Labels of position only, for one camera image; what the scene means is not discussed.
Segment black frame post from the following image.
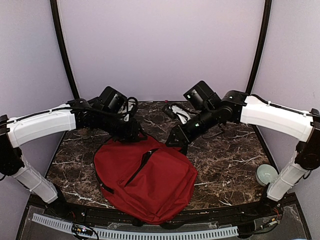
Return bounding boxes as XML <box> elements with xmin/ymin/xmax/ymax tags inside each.
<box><xmin>245</xmin><ymin>0</ymin><xmax>273</xmax><ymax>94</ymax></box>
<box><xmin>50</xmin><ymin>0</ymin><xmax>80</xmax><ymax>99</ymax></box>

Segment red student backpack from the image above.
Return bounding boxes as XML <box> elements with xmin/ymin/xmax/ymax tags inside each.
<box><xmin>93</xmin><ymin>135</ymin><xmax>198</xmax><ymax>225</ymax></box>

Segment black front frame rail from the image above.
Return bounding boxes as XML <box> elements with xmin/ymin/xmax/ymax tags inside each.
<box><xmin>16</xmin><ymin>194</ymin><xmax>312</xmax><ymax>240</ymax></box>

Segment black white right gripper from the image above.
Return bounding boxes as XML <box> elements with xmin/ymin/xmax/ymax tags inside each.
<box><xmin>165</xmin><ymin>105</ymin><xmax>218</xmax><ymax>147</ymax></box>

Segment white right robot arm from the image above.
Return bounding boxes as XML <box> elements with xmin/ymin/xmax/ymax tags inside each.
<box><xmin>163</xmin><ymin>80</ymin><xmax>320</xmax><ymax>217</ymax></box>

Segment round glass jar lid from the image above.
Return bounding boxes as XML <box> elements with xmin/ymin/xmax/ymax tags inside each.
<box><xmin>255</xmin><ymin>164</ymin><xmax>278</xmax><ymax>187</ymax></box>

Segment black right frame post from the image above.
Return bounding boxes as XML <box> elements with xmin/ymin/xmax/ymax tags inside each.
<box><xmin>245</xmin><ymin>0</ymin><xmax>273</xmax><ymax>94</ymax></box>

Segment black left frame post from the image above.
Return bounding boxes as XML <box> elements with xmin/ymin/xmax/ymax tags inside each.
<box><xmin>50</xmin><ymin>0</ymin><xmax>80</xmax><ymax>99</ymax></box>

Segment grey slotted cable duct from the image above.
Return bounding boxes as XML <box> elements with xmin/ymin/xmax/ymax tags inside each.
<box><xmin>31</xmin><ymin>213</ymin><xmax>239</xmax><ymax>240</ymax></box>

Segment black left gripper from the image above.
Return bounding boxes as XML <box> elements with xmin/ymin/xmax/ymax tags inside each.
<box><xmin>97</xmin><ymin>110</ymin><xmax>148</xmax><ymax>144</ymax></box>

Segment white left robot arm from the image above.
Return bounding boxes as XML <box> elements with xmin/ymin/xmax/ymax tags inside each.
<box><xmin>0</xmin><ymin>86</ymin><xmax>143</xmax><ymax>218</ymax></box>

